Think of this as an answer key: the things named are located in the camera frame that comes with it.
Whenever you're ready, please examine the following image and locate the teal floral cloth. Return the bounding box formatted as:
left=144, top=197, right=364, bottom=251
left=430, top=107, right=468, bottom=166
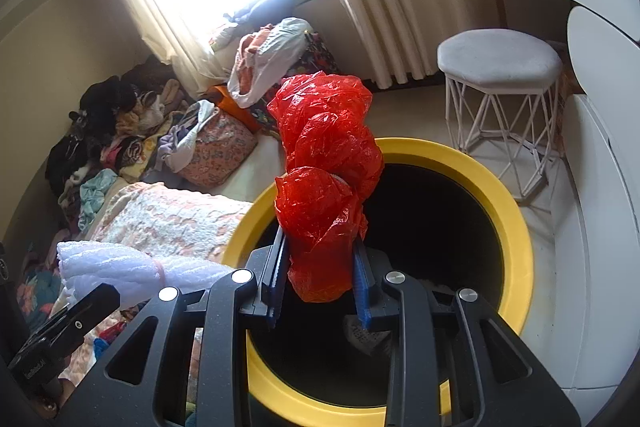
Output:
left=15, top=267, right=62, bottom=333

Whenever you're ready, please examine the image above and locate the white hexagonal wire stool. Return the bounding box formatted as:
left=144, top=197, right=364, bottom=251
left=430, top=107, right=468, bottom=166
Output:
left=436, top=29, right=565, bottom=206

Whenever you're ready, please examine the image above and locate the orange plastic container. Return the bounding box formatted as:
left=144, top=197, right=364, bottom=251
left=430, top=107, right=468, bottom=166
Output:
left=202, top=86, right=263, bottom=132

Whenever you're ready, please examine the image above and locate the white towel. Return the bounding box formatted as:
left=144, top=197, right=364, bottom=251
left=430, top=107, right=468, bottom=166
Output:
left=56, top=241, right=236, bottom=310

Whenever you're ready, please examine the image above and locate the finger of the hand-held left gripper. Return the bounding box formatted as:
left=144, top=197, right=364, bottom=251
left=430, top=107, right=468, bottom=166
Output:
left=7, top=283, right=121, bottom=384

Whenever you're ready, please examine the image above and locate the yellow-rimmed black bin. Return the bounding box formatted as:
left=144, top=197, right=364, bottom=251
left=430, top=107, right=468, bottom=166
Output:
left=220, top=137, right=535, bottom=427

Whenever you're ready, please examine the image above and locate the white lavender cloth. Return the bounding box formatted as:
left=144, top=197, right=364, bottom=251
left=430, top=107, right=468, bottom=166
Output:
left=157, top=101, right=216, bottom=172

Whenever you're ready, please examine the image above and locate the peach and white blanket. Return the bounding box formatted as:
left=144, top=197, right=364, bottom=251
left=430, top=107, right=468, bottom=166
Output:
left=50, top=182, right=253, bottom=388

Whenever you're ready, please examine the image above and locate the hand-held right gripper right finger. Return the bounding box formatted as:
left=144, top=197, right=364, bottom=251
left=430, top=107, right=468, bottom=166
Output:
left=351, top=239, right=583, bottom=427

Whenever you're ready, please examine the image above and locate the dark and orange cloth heap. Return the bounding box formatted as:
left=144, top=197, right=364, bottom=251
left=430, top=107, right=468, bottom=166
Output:
left=207, top=0, right=333, bottom=52

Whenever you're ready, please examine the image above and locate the pile of mixed clothes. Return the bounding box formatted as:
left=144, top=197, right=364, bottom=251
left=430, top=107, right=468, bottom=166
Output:
left=45, top=54, right=201, bottom=233

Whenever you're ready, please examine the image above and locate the red plastic bag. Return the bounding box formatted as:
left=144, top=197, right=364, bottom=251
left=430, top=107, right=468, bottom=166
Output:
left=267, top=74, right=386, bottom=304

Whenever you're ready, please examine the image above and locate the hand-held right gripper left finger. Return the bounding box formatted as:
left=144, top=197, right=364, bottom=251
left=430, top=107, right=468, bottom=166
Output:
left=55, top=226, right=292, bottom=427

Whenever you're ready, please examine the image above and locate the white plastic bag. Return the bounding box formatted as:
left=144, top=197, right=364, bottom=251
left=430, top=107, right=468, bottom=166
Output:
left=227, top=18, right=315, bottom=108

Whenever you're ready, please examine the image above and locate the pink floral cushion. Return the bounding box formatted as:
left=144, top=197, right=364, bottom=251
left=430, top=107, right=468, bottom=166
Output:
left=177, top=112, right=259, bottom=188

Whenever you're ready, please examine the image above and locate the peach towel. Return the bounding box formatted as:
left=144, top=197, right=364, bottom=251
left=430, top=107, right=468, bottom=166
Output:
left=231, top=29, right=275, bottom=94

